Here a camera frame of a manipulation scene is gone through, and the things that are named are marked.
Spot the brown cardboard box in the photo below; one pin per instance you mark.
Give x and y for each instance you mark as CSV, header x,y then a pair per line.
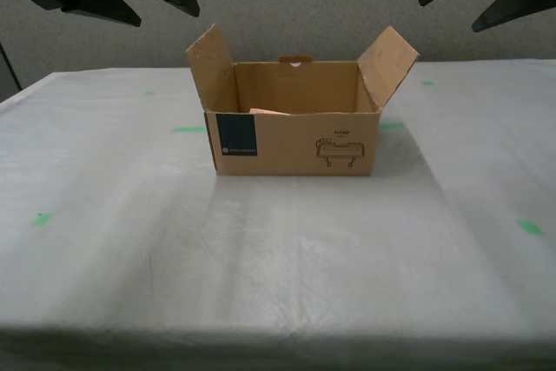
x,y
295,145

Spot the white plastic table cover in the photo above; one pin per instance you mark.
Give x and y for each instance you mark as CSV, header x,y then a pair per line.
x,y
278,258

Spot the light wooden block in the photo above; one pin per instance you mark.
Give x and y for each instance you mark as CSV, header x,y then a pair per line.
x,y
267,111

